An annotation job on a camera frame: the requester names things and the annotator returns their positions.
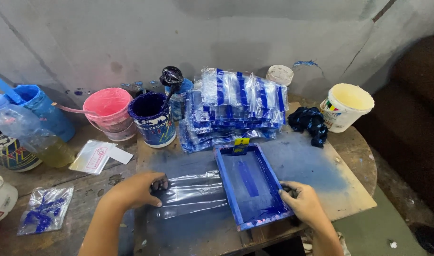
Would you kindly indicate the multicoloured paint can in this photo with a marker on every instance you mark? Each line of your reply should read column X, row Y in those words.
column 11, row 154

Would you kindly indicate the stack of blue-striped plastic bags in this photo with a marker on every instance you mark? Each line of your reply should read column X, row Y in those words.
column 231, row 106

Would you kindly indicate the brown sofa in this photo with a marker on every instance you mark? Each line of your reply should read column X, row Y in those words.
column 412, row 117

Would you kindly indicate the pink stirring stick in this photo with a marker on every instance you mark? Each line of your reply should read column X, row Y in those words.
column 73, row 109

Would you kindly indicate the dark blue stained rag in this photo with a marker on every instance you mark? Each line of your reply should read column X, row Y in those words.
column 309, row 122

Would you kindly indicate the clear plastic bottle yellow liquid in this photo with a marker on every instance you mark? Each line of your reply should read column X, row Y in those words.
column 28, row 131

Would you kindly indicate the blue-smeared plastic bag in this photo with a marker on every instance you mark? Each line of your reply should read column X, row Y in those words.
column 44, row 209

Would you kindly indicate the white plastic bucket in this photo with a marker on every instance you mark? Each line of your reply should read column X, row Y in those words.
column 344, row 110

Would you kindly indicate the person's left hand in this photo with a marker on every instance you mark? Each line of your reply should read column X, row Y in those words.
column 135, row 190

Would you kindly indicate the white pouch with red print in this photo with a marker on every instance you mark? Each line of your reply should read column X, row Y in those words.
column 92, row 156

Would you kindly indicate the clear plastic bag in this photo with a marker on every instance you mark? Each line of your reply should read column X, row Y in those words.
column 195, row 193

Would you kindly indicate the blue-stained plastic jar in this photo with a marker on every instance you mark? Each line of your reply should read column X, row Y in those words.
column 183, row 99

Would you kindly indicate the person's right hand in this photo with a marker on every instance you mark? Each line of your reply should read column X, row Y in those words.
column 305, row 206

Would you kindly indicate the wooden work board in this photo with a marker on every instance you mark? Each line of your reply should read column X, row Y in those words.
column 309, row 167

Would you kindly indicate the white-lidded jar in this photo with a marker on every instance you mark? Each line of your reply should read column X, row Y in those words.
column 280, row 74

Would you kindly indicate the white plastic container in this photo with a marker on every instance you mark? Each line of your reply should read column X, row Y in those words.
column 0, row 199

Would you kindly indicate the light blue ink bucket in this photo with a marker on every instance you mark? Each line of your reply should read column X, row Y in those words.
column 50, row 113

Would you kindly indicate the white paper card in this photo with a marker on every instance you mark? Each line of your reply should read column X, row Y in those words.
column 121, row 155

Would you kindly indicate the pink ink bucket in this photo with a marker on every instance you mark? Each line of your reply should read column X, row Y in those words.
column 110, row 110

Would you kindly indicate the light blue stirring stick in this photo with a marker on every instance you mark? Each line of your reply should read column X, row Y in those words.
column 5, row 89

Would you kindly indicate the dark blue ink can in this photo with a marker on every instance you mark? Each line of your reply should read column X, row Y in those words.
column 154, row 124

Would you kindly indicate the black plastic-wrapped stirring tool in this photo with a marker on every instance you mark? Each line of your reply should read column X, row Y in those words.
column 171, row 78

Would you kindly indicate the blue wooden screen printing frame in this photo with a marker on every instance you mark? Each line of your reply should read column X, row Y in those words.
column 259, row 167

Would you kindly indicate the yellow squeegee card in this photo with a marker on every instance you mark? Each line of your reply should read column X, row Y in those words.
column 241, row 145

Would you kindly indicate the white paper scrap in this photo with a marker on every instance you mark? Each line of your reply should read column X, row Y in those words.
column 393, row 244

